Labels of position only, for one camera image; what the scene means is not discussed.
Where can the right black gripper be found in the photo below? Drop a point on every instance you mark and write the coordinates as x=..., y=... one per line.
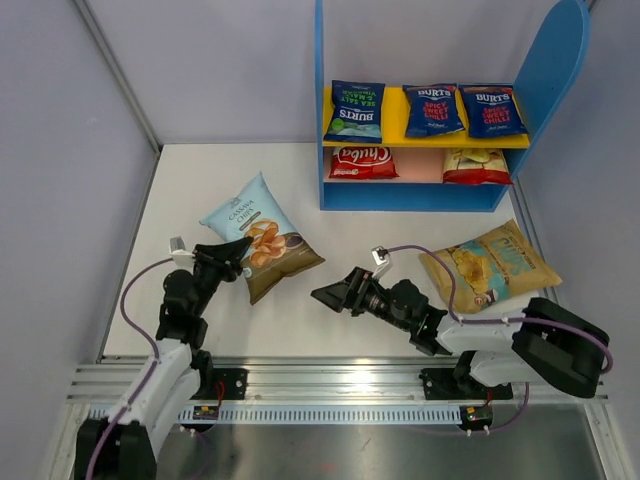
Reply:
x=351, y=292

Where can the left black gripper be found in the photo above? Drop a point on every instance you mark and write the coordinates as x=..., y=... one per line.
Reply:
x=226, y=257

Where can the light blue cassava chips bag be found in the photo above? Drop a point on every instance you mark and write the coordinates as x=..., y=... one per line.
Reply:
x=277, y=249

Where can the red Chuba bag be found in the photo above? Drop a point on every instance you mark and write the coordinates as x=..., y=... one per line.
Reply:
x=362, y=163
x=475, y=166

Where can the yellow chips bag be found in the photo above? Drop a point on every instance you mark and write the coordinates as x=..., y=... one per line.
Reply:
x=494, y=267

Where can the blue Burts sea salt bag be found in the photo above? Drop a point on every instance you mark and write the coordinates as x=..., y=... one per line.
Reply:
x=357, y=112

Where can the blue Burts chilli bag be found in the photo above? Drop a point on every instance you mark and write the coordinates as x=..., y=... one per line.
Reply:
x=433, y=110
x=491, y=111

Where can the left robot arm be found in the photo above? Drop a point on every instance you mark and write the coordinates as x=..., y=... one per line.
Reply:
x=125, y=443

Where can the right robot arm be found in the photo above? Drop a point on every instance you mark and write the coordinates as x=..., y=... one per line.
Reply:
x=541, y=342

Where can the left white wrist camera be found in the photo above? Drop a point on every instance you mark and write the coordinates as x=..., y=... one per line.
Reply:
x=180, y=255

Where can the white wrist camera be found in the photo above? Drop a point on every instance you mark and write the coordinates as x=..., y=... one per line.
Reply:
x=180, y=255
x=382, y=260

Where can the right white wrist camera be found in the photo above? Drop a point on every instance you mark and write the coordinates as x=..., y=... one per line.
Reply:
x=382, y=260

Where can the aluminium mounting rail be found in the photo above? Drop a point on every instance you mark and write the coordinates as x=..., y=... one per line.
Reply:
x=280, y=380

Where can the white slotted cable duct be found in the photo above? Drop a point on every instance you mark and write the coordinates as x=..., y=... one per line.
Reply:
x=321, y=414

